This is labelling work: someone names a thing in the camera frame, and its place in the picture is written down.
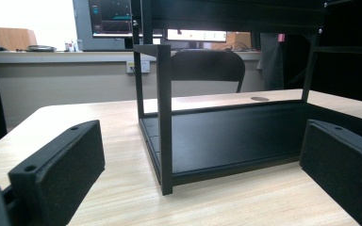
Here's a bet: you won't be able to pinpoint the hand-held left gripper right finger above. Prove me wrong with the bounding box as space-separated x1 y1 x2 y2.
299 119 362 226

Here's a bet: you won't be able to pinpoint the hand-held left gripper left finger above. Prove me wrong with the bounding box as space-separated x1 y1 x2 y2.
8 120 106 226

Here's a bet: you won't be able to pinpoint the black metal shelf rack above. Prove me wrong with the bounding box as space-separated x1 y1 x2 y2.
131 0 362 196

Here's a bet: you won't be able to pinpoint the grey counter ledge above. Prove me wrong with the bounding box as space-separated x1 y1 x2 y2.
0 50 262 65

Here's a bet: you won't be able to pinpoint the small bottles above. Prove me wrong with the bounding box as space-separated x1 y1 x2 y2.
64 40 79 52

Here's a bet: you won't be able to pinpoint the round dark tray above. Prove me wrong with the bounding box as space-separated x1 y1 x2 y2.
26 44 58 53

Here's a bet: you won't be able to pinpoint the grey hanging cloth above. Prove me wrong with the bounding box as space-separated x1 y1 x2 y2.
259 32 286 91

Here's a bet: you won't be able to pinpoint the wooden box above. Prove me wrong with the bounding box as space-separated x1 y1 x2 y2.
0 26 38 51

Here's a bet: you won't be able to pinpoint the grey upright panel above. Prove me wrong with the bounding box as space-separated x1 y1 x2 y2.
73 0 127 52

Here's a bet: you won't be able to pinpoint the dark computer monitor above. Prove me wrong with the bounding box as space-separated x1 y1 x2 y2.
88 0 164 39

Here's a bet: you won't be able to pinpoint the cardboard box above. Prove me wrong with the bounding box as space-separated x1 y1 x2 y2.
225 31 253 50

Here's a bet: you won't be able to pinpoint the bright computer monitor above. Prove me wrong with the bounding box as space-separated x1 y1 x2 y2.
166 28 228 43

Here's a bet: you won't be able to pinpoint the white wall outlet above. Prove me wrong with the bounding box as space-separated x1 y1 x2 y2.
125 60 151 74

